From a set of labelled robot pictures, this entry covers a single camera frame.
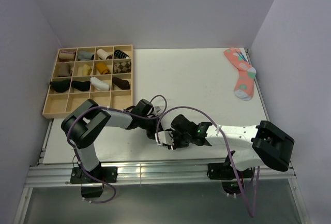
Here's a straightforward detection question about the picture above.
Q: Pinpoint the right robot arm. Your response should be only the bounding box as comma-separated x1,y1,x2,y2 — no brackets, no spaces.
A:
171,115,295,177

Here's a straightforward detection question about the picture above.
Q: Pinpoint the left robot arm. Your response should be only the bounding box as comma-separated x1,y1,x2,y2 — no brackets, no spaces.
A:
61,99,161,182

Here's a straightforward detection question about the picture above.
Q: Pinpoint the dark brown rolled sock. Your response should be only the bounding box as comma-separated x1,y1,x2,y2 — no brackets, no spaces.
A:
112,77,130,90

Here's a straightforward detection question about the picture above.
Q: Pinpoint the brown checkered rolled sock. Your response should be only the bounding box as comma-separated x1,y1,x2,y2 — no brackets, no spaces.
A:
113,61,131,74

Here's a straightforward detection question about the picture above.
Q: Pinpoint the white rolled sock third row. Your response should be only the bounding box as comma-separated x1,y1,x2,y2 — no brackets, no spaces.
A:
90,77,110,91

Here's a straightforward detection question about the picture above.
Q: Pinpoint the wooden compartment tray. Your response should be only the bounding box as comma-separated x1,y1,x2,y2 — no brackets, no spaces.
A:
42,44,134,118

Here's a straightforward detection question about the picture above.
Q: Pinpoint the mustard yellow rolled sock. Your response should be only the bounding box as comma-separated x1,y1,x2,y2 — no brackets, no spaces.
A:
96,62,111,75

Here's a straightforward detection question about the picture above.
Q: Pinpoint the pink patterned sock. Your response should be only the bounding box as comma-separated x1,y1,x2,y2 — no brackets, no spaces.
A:
224,48,257,101

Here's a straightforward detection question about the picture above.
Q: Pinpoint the black white striped rolled sock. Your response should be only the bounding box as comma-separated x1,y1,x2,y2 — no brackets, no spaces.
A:
114,49,130,59

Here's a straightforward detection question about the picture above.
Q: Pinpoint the white rolled sock top row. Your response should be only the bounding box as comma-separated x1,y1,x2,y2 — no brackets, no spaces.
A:
97,49,112,60

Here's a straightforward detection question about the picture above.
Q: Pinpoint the black rolled sock left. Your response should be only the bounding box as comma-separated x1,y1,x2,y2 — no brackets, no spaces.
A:
50,79,71,94

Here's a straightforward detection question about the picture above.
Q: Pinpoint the brown grey rolled sock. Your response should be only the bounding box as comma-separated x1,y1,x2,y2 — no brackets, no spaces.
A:
57,63,72,77

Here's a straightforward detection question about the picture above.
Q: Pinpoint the beige rolled sock purple trim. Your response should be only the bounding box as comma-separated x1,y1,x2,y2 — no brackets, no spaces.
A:
58,50,76,61

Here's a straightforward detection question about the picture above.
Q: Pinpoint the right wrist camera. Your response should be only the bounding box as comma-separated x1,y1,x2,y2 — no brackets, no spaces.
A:
155,131,174,150

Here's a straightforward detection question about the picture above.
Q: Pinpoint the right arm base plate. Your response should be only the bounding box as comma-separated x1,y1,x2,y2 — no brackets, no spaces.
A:
207,162,253,181

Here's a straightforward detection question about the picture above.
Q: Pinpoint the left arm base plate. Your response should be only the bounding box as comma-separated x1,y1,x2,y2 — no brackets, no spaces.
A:
70,166,117,184

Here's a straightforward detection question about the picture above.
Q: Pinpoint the black box under rail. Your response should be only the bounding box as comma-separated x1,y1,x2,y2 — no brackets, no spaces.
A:
81,186,103,199

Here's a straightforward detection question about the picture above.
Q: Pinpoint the aluminium rail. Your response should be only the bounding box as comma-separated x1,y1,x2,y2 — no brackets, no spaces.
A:
13,159,296,223

